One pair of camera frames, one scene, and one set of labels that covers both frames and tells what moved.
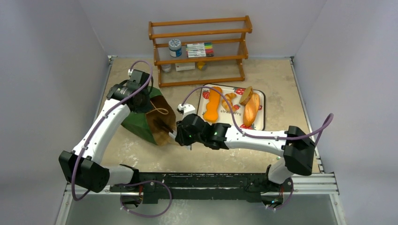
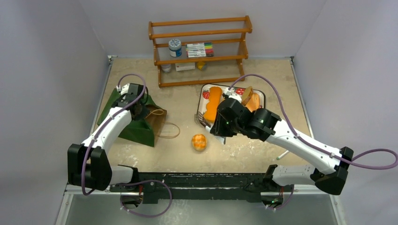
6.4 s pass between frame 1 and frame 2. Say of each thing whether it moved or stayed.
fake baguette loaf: stayed
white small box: stayed
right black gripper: moved
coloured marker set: stayed
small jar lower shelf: stayed
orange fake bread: stayed
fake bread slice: stayed
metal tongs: moved
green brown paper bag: moved
